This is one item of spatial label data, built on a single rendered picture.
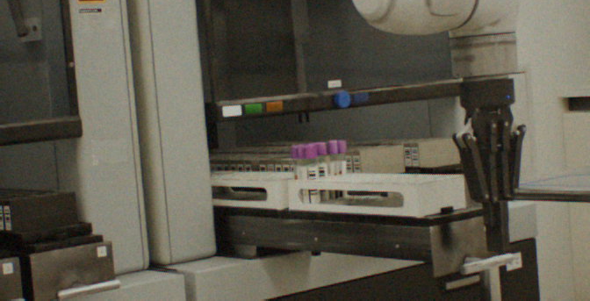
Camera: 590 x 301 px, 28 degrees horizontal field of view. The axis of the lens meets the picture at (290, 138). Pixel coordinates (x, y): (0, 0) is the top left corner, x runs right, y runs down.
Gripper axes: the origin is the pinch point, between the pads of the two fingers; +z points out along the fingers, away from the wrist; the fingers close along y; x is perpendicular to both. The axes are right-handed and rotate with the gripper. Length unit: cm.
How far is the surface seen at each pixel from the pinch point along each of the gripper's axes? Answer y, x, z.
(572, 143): -229, -162, 10
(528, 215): -62, -46, 9
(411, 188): 5.1, -10.8, -5.7
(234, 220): 7, -51, 0
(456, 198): -2.5, -9.5, -3.2
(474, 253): -1.7, -6.0, 4.4
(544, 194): -24.2, -10.9, -1.0
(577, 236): -229, -163, 45
